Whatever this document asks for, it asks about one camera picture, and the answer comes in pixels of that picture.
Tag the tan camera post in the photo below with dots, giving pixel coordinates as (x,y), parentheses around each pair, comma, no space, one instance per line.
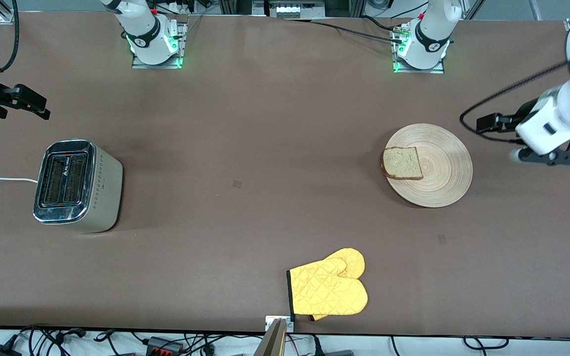
(272,343)

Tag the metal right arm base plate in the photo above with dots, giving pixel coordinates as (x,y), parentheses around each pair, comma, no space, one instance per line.
(139,64)

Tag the black adapter with orange clips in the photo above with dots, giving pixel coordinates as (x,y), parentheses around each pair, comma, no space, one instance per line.
(159,344)

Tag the brown bread slice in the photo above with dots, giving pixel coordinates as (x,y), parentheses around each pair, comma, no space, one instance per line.
(403,163)

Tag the yellow quilted oven mitt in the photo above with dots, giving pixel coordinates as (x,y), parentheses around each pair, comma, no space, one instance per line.
(327,291)

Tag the small metal clamp bracket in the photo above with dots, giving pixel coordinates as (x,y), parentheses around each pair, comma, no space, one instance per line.
(269,324)

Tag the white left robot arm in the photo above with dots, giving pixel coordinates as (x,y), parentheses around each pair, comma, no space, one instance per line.
(428,44)

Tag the round wooden plate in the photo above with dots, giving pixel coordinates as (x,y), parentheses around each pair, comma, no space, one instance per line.
(443,173)

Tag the silver two-slot toaster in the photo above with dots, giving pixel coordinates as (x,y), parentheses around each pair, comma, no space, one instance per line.
(104,198)

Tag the white power strip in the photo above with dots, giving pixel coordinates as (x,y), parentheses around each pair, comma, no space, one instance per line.
(287,10)

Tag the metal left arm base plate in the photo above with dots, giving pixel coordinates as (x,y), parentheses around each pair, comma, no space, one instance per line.
(438,70)

